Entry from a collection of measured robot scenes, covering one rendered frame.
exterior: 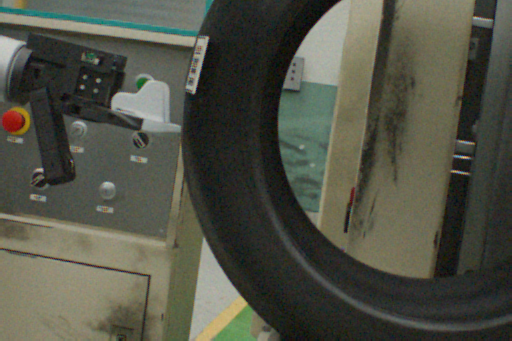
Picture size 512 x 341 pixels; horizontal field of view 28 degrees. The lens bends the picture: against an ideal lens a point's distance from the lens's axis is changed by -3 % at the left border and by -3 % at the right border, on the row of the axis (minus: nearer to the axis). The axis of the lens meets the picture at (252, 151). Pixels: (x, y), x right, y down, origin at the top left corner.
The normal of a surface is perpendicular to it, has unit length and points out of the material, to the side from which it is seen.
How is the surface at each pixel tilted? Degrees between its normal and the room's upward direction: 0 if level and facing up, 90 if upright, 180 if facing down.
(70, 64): 90
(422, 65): 90
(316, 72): 90
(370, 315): 100
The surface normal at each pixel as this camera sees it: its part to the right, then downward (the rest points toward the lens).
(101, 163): -0.09, 0.04
